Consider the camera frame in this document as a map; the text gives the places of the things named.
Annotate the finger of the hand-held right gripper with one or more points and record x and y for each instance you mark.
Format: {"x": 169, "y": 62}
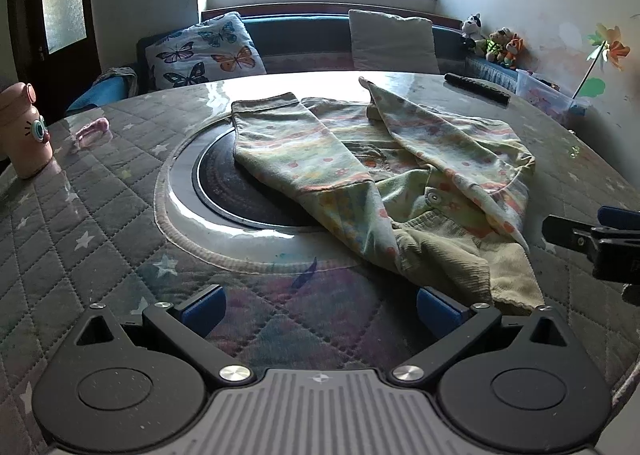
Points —
{"x": 620, "y": 216}
{"x": 575, "y": 235}

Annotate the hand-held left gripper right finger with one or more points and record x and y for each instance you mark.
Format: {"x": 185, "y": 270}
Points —
{"x": 439, "y": 307}

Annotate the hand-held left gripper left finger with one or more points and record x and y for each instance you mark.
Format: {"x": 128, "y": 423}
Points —
{"x": 204, "y": 307}

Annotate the floral green child's jacket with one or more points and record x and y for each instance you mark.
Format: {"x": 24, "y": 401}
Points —
{"x": 320, "y": 155}

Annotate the black round induction cooktop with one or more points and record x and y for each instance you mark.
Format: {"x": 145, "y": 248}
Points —
{"x": 225, "y": 185}

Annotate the clear plastic storage box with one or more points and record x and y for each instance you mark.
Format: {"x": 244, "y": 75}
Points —
{"x": 545, "y": 97}

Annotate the colourful paper pinwheel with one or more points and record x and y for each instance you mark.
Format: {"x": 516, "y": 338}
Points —
{"x": 612, "y": 47}

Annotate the black remote control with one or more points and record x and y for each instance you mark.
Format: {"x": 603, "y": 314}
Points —
{"x": 475, "y": 86}

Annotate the orange plush toy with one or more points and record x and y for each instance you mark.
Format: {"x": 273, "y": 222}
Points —
{"x": 515, "y": 52}

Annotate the small pink toy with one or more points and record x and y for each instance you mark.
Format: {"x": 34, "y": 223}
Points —
{"x": 95, "y": 126}

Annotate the black and white plush cow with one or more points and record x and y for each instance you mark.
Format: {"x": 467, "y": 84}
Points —
{"x": 472, "y": 27}

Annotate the blue cushion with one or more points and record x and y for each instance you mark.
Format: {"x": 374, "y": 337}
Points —
{"x": 100, "y": 95}

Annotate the pink cartoon water bottle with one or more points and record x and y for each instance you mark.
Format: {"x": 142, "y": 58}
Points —
{"x": 25, "y": 140}

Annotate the grey cloth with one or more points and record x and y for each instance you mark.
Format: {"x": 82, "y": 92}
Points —
{"x": 120, "y": 75}

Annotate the butterfly print pillow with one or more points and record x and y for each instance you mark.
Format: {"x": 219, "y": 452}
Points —
{"x": 200, "y": 50}

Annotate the grey cushion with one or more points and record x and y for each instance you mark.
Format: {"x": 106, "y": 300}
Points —
{"x": 390, "y": 40}

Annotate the blue bench sofa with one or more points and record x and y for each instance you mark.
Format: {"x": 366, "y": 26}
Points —
{"x": 300, "y": 35}

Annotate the dark wooden door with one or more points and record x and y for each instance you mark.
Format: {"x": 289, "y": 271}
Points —
{"x": 30, "y": 60}

